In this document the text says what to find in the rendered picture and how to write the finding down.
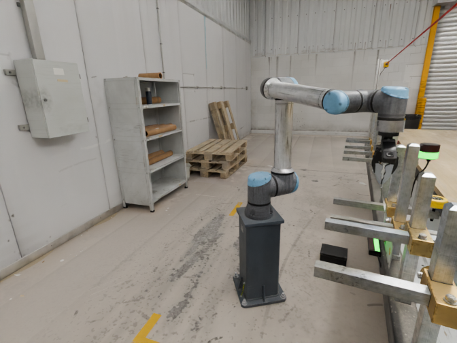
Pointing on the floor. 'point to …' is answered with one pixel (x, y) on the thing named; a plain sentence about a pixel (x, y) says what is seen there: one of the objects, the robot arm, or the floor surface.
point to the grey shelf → (132, 141)
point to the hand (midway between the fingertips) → (381, 182)
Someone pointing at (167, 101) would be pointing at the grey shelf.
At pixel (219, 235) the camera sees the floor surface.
